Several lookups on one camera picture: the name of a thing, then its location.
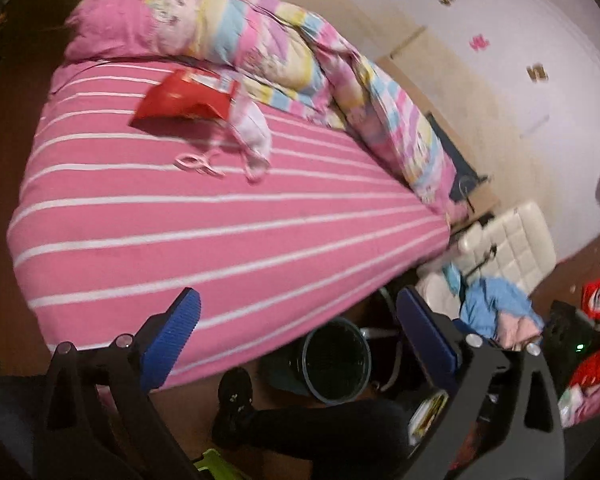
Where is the colourful printed book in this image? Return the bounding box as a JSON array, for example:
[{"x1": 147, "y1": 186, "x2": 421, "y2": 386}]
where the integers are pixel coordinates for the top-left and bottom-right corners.
[{"x1": 409, "y1": 390, "x2": 449, "y2": 442}]

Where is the dark round waste bin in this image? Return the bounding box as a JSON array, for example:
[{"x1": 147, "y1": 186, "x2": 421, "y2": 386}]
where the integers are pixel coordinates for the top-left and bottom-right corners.
[{"x1": 290, "y1": 317, "x2": 373, "y2": 406}]

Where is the green plastic stool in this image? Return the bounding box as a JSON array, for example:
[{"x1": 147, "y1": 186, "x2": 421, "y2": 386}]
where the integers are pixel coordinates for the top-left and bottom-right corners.
[{"x1": 194, "y1": 447, "x2": 242, "y2": 480}]

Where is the person's black trouser leg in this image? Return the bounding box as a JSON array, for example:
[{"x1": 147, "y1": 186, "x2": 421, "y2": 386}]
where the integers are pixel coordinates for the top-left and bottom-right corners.
[{"x1": 237, "y1": 399, "x2": 412, "y2": 480}]

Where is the person's black shoe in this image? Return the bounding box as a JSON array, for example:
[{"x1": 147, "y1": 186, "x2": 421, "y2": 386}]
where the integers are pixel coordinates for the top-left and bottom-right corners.
[{"x1": 211, "y1": 367, "x2": 257, "y2": 450}]

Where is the tan wooden headboard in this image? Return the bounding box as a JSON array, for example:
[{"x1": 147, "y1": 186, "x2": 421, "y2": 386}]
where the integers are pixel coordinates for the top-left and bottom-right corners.
[{"x1": 375, "y1": 25, "x2": 501, "y2": 221}]

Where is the colourful patterned quilt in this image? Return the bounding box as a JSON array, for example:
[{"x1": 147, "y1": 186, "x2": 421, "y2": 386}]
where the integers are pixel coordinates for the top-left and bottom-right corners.
[{"x1": 65, "y1": 0, "x2": 473, "y2": 221}]

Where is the light blue garment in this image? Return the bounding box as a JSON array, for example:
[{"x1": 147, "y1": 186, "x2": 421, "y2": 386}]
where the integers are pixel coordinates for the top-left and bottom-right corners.
[{"x1": 442, "y1": 262, "x2": 546, "y2": 341}]

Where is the cream padded chair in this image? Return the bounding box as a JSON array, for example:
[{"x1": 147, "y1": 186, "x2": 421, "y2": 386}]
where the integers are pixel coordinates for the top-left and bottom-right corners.
[{"x1": 415, "y1": 200, "x2": 558, "y2": 321}]

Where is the red snack bag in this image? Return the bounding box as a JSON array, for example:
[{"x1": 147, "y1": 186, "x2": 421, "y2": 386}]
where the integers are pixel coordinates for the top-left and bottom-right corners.
[{"x1": 128, "y1": 67, "x2": 241, "y2": 136}]

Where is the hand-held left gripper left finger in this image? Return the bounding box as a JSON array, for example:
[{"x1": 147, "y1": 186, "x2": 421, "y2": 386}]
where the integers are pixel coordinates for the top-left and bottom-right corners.
[{"x1": 32, "y1": 287, "x2": 203, "y2": 480}]

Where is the pink cloth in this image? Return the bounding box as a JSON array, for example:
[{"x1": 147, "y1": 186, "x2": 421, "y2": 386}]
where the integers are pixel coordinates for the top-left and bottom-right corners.
[{"x1": 559, "y1": 385, "x2": 600, "y2": 429}]

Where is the dark blue mat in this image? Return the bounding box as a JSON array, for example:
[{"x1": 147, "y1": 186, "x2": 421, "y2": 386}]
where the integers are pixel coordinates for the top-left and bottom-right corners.
[{"x1": 424, "y1": 112, "x2": 489, "y2": 197}]

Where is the white pink plastic bag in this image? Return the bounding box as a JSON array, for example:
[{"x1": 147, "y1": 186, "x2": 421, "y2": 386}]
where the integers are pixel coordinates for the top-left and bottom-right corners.
[{"x1": 225, "y1": 95, "x2": 273, "y2": 183}]

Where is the pink striped bed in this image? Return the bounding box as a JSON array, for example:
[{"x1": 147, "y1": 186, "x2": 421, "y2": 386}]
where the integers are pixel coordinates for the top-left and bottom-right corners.
[{"x1": 7, "y1": 55, "x2": 453, "y2": 391}]

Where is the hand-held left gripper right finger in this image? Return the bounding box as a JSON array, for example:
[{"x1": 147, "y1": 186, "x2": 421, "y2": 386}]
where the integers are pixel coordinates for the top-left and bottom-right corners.
[{"x1": 395, "y1": 286, "x2": 566, "y2": 480}]

